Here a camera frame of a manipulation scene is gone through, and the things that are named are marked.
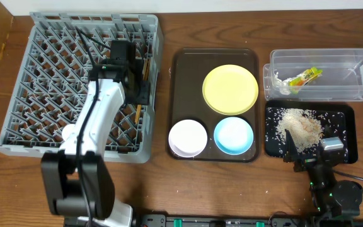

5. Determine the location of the white cup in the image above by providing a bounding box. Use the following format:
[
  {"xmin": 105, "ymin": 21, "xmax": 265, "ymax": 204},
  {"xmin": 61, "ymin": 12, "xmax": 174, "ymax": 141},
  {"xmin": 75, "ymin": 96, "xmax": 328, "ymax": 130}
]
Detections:
[{"xmin": 62, "ymin": 124, "xmax": 75, "ymax": 141}]

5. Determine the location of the clear plastic waste bin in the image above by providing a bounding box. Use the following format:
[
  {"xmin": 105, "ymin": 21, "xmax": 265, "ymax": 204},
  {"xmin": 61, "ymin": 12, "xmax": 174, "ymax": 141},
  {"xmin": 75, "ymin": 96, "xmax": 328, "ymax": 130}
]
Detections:
[{"xmin": 263, "ymin": 48, "xmax": 363, "ymax": 102}]

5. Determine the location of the wooden chopstick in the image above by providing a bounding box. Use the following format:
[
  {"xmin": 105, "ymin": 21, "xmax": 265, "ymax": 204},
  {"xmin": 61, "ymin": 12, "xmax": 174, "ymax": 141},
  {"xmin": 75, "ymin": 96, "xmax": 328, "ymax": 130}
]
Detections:
[
  {"xmin": 142, "ymin": 58, "xmax": 150, "ymax": 81},
  {"xmin": 135, "ymin": 105, "xmax": 142, "ymax": 124}
]

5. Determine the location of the black waste tray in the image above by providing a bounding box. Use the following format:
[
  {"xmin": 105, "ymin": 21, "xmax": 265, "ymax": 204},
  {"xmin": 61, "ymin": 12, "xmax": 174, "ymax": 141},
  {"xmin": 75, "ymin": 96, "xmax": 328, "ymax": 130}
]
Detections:
[{"xmin": 265, "ymin": 100, "xmax": 358, "ymax": 164}]

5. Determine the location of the light blue bowl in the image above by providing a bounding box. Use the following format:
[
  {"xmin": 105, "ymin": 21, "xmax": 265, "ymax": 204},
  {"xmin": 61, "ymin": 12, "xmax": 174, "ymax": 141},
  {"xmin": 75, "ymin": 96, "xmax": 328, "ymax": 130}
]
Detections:
[{"xmin": 214, "ymin": 117, "xmax": 254, "ymax": 156}]

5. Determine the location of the pink small bowl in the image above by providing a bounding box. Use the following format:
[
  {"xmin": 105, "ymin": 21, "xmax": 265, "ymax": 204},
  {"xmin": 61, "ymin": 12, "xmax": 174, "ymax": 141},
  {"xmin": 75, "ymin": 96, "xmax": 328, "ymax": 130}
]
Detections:
[{"xmin": 168, "ymin": 119, "xmax": 208, "ymax": 158}]

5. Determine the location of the grey dishwasher rack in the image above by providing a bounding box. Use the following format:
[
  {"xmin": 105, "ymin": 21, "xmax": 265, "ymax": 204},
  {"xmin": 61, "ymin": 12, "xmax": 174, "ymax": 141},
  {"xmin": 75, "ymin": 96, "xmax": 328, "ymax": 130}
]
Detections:
[{"xmin": 0, "ymin": 12, "xmax": 163, "ymax": 163}]

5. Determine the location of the black equipment rail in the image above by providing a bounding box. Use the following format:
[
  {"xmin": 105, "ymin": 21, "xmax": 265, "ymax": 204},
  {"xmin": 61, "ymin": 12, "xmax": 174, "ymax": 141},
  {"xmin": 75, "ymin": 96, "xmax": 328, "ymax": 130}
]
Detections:
[{"xmin": 63, "ymin": 211, "xmax": 363, "ymax": 227}]

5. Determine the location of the yellow round plate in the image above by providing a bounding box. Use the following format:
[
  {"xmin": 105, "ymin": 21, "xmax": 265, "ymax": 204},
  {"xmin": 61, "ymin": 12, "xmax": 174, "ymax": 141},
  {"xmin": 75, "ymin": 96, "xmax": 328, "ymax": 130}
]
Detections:
[{"xmin": 202, "ymin": 64, "xmax": 259, "ymax": 115}]

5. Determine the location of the pile of rice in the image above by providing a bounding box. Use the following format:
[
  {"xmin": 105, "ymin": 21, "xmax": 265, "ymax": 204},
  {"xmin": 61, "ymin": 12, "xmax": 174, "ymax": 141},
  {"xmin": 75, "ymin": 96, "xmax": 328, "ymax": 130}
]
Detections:
[{"xmin": 265, "ymin": 107, "xmax": 348, "ymax": 157}]

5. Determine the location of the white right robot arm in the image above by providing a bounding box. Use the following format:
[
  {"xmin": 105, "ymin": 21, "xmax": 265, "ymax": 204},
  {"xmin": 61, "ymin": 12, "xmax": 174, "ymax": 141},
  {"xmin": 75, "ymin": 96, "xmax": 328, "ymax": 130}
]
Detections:
[{"xmin": 284, "ymin": 130, "xmax": 363, "ymax": 218}]

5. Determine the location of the green orange snack wrapper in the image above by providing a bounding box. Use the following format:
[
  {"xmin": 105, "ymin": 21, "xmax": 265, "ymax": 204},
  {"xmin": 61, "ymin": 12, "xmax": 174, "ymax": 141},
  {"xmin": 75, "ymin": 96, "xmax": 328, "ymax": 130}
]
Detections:
[{"xmin": 288, "ymin": 67, "xmax": 323, "ymax": 94}]

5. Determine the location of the dark brown serving tray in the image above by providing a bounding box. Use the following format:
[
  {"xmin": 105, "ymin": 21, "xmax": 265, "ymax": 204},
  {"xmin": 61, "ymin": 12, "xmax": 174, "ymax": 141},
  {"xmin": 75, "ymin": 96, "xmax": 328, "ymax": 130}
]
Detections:
[{"xmin": 169, "ymin": 48, "xmax": 262, "ymax": 163}]

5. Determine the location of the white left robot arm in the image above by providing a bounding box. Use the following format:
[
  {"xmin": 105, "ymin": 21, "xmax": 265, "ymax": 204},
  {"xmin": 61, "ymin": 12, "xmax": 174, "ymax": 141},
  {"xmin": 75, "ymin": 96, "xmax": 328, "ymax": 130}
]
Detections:
[{"xmin": 41, "ymin": 40, "xmax": 150, "ymax": 226}]

